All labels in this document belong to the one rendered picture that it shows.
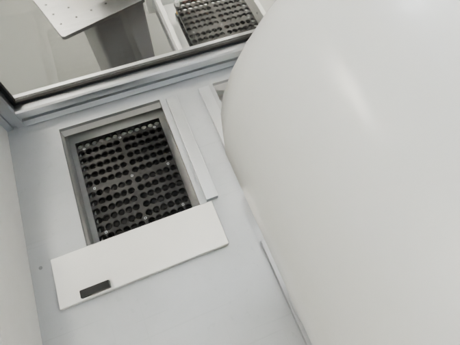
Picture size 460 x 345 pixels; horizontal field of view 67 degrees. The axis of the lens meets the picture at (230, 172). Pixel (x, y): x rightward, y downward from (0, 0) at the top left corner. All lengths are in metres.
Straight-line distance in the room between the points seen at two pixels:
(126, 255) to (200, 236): 0.12
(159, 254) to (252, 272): 0.15
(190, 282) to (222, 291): 0.05
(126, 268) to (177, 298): 0.09
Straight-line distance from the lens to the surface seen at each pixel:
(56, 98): 0.73
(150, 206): 0.68
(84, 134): 0.86
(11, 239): 0.64
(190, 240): 0.59
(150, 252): 0.59
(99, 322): 0.61
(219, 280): 0.59
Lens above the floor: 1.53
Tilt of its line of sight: 65 degrees down
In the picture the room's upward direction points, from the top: 5 degrees clockwise
